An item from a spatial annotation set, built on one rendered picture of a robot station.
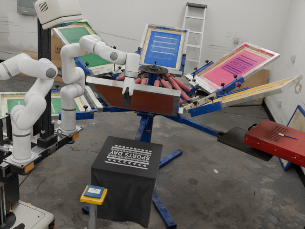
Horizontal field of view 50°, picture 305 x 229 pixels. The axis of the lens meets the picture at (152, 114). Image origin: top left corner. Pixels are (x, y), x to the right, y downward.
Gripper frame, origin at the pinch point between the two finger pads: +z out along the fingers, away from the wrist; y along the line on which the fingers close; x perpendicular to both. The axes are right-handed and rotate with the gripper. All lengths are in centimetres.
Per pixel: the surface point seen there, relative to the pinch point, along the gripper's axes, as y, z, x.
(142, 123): -112, 26, 0
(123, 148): -57, 39, -6
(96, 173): -28, 52, -18
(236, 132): -117, 21, 86
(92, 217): -5, 72, -12
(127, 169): -32, 47, 2
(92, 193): 1, 55, -12
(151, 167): -39, 44, 17
